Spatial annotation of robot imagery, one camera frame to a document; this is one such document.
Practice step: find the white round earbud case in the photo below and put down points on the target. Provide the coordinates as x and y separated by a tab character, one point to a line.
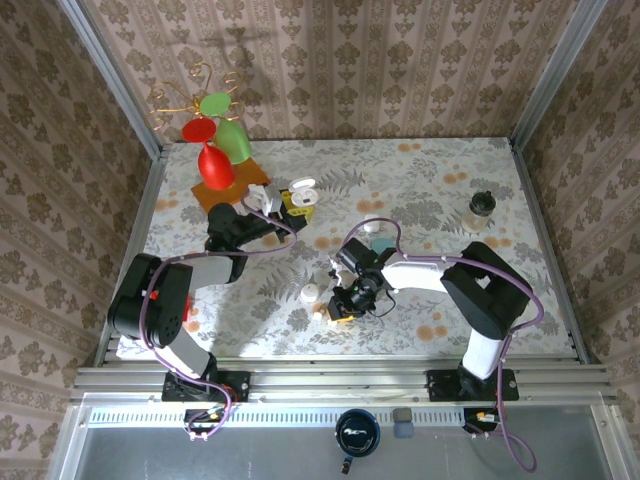
310	293

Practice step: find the blue earbud case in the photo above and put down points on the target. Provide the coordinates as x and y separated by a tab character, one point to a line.
382	244

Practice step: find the white rounded square earbud case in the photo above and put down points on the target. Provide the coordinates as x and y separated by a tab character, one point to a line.
372	225

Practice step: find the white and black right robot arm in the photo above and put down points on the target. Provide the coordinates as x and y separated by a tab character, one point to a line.
480	295

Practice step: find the grey and black left robot arm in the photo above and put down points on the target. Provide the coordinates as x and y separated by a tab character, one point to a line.
150	300

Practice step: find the red plastic goblet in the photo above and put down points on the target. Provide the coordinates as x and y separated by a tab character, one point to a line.
216	167

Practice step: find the green plastic goblet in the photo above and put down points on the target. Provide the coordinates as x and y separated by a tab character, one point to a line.
232	142

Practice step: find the red and yellow snack packet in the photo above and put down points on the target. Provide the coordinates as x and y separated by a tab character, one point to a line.
188	310

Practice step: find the small grey block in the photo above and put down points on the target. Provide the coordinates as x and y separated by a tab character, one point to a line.
401	415

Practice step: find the dark blue bowl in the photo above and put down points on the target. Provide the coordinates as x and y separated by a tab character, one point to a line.
357	432

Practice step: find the small blue-grey pad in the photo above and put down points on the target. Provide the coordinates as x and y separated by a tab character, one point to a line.
404	430

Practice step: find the clear bottle with black cap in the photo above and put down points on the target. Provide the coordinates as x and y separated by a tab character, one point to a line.
472	220

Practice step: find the small black clip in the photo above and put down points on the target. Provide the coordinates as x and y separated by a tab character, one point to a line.
346	466

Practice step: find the grey metal tray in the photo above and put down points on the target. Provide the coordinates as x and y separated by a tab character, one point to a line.
225	460

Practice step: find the long aluminium mounting rail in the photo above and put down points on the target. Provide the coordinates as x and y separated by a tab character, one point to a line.
340	380

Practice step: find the aluminium side rail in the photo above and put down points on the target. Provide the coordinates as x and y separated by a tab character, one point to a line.
148	200
535	200

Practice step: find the aluminium corner post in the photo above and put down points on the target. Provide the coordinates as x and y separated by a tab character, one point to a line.
112	75
556	75

